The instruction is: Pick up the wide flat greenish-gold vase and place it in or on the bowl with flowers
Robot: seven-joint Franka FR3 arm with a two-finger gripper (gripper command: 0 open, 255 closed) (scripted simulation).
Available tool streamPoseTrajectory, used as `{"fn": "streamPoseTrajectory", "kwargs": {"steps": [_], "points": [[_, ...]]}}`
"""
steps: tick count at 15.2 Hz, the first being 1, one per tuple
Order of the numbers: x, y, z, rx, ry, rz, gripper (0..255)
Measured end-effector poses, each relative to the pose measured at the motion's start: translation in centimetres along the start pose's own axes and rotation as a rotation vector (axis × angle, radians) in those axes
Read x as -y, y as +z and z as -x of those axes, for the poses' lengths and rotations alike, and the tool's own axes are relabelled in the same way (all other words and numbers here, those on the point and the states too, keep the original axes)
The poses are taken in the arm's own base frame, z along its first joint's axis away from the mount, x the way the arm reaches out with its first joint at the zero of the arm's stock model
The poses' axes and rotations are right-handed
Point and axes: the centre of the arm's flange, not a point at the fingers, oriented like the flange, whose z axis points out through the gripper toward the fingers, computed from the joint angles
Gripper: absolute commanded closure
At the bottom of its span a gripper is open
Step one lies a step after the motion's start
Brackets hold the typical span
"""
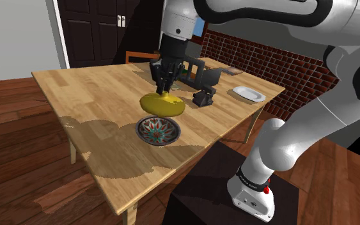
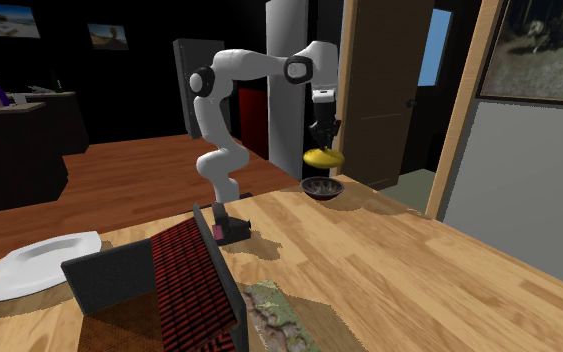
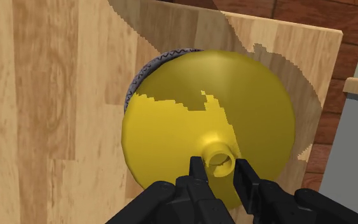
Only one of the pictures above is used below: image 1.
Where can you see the wood framed window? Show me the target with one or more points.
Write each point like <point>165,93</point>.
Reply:
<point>199,27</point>

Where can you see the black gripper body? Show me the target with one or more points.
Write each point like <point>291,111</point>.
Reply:
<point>174,49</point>

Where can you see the small black device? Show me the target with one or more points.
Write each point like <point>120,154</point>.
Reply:
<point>204,98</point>

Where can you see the white plate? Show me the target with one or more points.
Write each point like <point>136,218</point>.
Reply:
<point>249,93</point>

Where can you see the dark panelled double door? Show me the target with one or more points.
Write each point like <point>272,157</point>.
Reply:
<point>86,31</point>

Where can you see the dark grey appliance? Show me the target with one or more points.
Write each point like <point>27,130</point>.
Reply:
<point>206,78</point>

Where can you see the dark robot stand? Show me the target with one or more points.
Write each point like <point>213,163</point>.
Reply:
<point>204,187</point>

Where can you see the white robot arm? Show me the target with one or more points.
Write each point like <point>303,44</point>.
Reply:
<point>332,102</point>

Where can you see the red teal patterned bowl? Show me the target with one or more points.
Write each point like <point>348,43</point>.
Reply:
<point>158,131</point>

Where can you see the yellow squat vase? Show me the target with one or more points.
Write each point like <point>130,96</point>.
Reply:
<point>162,105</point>

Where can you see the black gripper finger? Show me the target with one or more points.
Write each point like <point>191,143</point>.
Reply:
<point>174,74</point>
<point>159,76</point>

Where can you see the light wooden table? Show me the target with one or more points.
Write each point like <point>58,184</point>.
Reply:
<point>104,93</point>

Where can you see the brown wooden chair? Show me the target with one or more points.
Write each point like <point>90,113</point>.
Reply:
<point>139,55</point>

